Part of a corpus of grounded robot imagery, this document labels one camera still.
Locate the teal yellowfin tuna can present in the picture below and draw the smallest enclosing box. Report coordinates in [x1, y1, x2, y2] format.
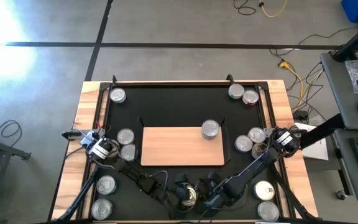
[116, 128, 135, 146]

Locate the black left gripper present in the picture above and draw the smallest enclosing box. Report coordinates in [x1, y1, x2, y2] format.
[162, 172, 189, 217]

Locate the black metal table frame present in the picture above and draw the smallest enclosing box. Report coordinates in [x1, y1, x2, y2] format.
[50, 73, 318, 222]

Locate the silver-lid can red label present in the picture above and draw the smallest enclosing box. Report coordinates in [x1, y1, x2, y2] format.
[247, 126, 267, 144]
[242, 89, 260, 108]

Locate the silver-lid can white label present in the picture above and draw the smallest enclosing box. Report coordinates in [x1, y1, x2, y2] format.
[109, 87, 127, 105]

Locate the white paper sheet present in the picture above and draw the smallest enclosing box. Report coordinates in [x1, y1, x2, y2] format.
[293, 123, 329, 161]

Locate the black slanted pole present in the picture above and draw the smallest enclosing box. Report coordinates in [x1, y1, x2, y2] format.
[332, 18, 358, 62]

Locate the grey side desk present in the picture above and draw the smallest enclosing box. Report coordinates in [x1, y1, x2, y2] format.
[319, 51, 358, 130]

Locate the silver-lid can green label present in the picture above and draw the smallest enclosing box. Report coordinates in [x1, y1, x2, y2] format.
[227, 83, 246, 100]

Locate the teal seafood can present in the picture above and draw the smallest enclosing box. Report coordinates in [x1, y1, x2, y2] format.
[119, 143, 139, 162]

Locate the black stand beam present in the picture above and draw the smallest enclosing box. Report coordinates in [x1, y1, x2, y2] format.
[300, 114, 345, 149]

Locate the wooden shelf black metal frame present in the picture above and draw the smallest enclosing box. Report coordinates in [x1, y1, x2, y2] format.
[137, 115, 232, 169]

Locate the yellow floor cable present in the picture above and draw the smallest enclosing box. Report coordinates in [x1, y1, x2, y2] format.
[259, 0, 289, 19]

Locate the blue plastic bin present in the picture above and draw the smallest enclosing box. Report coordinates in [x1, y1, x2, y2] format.
[341, 0, 358, 23]

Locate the grey metal stand leg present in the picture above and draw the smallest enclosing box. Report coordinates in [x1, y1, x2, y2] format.
[0, 136, 32, 161]

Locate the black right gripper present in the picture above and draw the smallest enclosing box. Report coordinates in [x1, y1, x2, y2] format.
[195, 172, 222, 218]

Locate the black power adapter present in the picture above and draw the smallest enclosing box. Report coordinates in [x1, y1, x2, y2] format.
[292, 110, 311, 121]

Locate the yellow extension cord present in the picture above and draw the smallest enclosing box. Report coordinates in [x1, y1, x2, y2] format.
[278, 60, 324, 111]

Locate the black clamp bracket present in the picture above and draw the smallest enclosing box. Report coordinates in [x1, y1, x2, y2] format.
[61, 130, 85, 140]

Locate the silver-lid can blue label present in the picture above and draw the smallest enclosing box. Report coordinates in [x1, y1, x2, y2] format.
[234, 134, 254, 154]

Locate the black looped floor cable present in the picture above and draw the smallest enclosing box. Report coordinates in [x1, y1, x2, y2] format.
[232, 0, 257, 16]

